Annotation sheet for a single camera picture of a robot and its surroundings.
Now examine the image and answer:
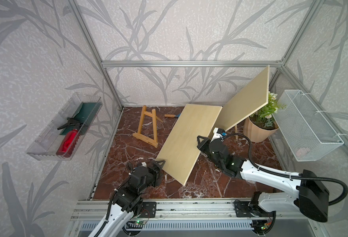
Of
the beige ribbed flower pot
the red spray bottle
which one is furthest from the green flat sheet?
the beige ribbed flower pot

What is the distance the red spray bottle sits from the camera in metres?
0.56

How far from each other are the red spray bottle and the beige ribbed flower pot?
0.92 metres

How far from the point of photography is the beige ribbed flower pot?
2.86ft
